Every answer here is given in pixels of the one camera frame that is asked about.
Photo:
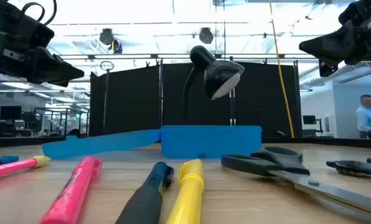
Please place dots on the yellow highlighter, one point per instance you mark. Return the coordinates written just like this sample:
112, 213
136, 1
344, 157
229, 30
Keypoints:
188, 193

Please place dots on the pink highlighter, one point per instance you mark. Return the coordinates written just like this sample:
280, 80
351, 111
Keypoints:
76, 186

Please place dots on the black desk lamp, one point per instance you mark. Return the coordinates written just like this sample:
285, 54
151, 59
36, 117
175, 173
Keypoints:
219, 74

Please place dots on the thin pen with blue end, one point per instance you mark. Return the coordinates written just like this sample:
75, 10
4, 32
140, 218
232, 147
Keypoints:
5, 160

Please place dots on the blue and black pen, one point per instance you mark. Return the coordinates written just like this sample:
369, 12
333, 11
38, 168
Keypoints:
145, 199

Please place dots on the black Pilot pen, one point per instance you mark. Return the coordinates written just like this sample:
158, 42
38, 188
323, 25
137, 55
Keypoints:
356, 169

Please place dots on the pink pen with yellow end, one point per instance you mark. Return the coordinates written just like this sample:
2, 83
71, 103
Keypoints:
11, 167

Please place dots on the person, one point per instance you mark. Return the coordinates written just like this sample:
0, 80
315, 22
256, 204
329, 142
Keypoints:
367, 119

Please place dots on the overhead metal rail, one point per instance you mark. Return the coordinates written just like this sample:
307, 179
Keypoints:
126, 56

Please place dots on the chrome pole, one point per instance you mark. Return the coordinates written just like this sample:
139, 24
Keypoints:
232, 109

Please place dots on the black ceiling camera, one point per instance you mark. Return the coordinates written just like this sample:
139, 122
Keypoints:
206, 35
107, 36

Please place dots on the black partition screen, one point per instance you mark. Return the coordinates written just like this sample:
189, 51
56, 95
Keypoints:
132, 99

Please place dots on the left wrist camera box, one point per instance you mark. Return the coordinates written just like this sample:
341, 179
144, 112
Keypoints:
33, 32

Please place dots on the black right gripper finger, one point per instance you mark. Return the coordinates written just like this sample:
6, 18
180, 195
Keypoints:
331, 45
327, 69

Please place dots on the white floor device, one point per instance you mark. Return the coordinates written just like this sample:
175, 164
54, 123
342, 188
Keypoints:
330, 124

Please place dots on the black computer monitor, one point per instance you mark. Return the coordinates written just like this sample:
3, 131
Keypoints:
309, 119
10, 112

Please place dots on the blue plastic supply box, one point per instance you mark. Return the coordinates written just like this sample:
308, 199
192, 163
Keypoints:
204, 141

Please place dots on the small black rounded object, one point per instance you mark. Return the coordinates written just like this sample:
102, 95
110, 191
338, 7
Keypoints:
280, 134

